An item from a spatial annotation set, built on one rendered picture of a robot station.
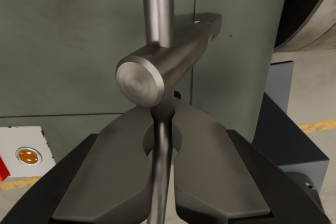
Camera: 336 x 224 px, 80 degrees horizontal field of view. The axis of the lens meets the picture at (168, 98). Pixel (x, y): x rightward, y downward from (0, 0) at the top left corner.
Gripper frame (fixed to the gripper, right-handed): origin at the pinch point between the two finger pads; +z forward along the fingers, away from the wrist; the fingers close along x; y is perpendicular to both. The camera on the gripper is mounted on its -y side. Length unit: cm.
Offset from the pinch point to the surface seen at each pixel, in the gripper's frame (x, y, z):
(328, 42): 20.7, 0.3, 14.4
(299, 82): 103, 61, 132
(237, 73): 6.8, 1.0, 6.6
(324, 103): 129, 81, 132
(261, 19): 8.4, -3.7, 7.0
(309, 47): 19.6, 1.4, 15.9
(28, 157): -15.9, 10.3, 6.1
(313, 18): 15.7, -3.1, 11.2
